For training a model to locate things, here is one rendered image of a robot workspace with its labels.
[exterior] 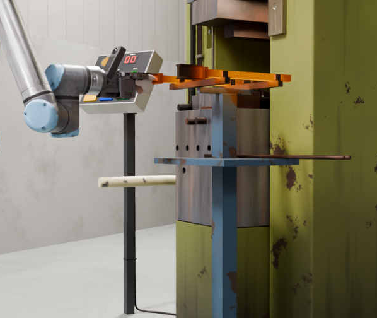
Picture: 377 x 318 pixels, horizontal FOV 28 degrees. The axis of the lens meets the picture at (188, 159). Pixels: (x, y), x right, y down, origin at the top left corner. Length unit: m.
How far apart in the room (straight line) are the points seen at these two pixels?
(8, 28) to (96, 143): 4.17
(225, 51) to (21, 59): 1.29
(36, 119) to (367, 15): 1.32
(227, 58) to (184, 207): 0.69
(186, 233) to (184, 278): 0.19
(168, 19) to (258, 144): 4.66
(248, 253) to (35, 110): 1.09
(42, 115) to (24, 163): 3.53
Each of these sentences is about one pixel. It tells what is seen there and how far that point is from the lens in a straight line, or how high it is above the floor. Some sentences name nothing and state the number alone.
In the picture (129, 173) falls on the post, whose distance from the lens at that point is 3.42.
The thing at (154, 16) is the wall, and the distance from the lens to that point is 7.18.
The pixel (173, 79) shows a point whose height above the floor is 0.99.
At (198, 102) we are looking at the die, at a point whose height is 0.95.
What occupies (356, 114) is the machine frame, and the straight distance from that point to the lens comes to 2.77.
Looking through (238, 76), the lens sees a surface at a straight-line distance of 2.33.
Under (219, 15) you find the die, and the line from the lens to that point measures 2.95.
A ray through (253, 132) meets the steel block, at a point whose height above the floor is 0.82.
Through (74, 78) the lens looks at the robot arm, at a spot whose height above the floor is 0.98.
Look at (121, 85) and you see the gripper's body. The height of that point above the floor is 0.96.
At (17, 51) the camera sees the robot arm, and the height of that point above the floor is 1.04.
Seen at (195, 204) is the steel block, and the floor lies 0.55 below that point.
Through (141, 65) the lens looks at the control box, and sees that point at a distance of 3.34.
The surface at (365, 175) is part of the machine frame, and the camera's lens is 2.80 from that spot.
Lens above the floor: 0.78
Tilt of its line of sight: 1 degrees down
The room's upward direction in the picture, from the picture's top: straight up
